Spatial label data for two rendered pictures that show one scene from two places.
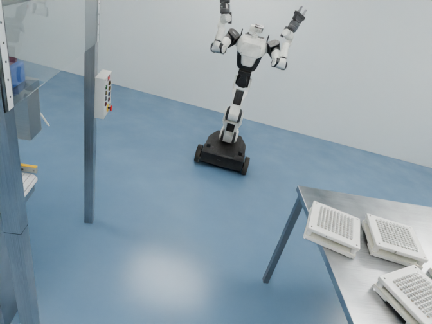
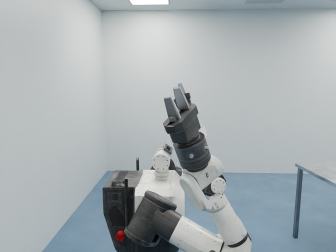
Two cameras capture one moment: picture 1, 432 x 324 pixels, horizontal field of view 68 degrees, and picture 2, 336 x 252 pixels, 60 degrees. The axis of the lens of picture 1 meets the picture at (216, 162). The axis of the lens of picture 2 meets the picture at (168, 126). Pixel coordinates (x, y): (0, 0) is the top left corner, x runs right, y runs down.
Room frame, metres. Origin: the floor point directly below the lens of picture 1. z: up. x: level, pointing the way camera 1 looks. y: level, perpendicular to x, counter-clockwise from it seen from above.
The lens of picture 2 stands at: (3.22, 1.02, 1.73)
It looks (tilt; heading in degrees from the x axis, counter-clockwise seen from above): 9 degrees down; 271
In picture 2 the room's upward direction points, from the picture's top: straight up
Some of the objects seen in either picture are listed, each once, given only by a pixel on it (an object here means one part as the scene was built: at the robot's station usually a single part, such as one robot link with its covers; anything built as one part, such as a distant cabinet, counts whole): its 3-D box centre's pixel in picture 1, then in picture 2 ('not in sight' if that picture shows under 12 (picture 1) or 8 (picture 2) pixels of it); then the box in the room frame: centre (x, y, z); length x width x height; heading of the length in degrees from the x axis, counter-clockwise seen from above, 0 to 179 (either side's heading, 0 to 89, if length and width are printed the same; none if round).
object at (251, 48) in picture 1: (250, 51); (146, 210); (3.32, -0.07, 1.22); 0.34 x 0.30 x 0.36; 88
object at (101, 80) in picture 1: (103, 94); not in sight; (1.86, 0.79, 1.03); 0.17 x 0.06 x 0.26; 10
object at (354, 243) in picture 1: (334, 224); not in sight; (1.29, -0.64, 0.90); 0.25 x 0.24 x 0.02; 165
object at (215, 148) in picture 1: (226, 142); not in sight; (3.28, -0.07, 0.19); 0.64 x 0.52 x 0.33; 178
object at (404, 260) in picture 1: (389, 243); not in sight; (1.31, -0.96, 0.85); 0.24 x 0.24 x 0.02; 85
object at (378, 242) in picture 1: (395, 236); not in sight; (1.31, -0.96, 0.90); 0.25 x 0.24 x 0.02; 175
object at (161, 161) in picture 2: (255, 30); (161, 161); (3.26, -0.06, 1.42); 0.10 x 0.07 x 0.09; 88
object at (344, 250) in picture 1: (330, 231); not in sight; (1.29, -0.64, 0.85); 0.24 x 0.24 x 0.02; 75
